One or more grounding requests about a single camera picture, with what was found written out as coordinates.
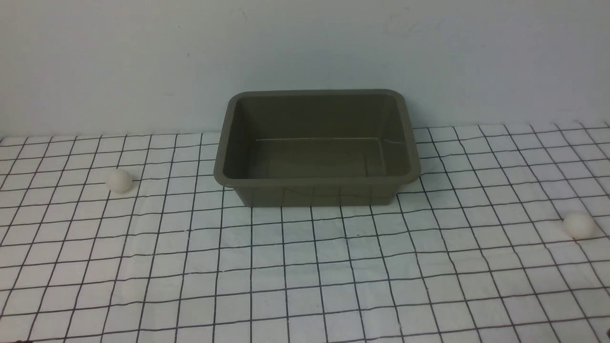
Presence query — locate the white table-tennis ball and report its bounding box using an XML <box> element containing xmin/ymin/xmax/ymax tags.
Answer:
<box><xmin>105</xmin><ymin>169</ymin><xmax>133</xmax><ymax>194</ymax></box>
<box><xmin>562</xmin><ymin>212</ymin><xmax>597</xmax><ymax>240</ymax></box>

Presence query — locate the white black-grid tablecloth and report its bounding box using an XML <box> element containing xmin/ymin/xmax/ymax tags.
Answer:
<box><xmin>0</xmin><ymin>123</ymin><xmax>610</xmax><ymax>343</ymax></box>

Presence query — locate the olive green plastic bin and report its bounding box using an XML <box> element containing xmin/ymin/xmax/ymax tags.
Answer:
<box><xmin>213</xmin><ymin>89</ymin><xmax>421</xmax><ymax>208</ymax></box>

